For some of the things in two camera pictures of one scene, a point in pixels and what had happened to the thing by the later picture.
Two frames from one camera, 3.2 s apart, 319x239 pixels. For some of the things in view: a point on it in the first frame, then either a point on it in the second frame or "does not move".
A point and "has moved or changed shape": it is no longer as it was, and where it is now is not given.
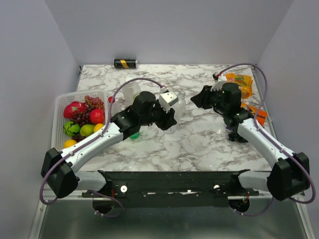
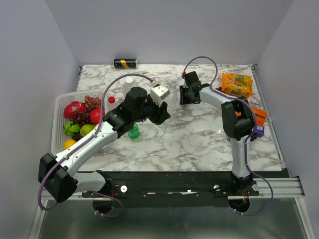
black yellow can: [125, 63] does not move
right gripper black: [202, 98] to [182, 100]
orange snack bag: [244, 82] does not move
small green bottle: [135, 136] does not move
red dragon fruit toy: [71, 108] does not move
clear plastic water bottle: [179, 107] has moved or changed shape
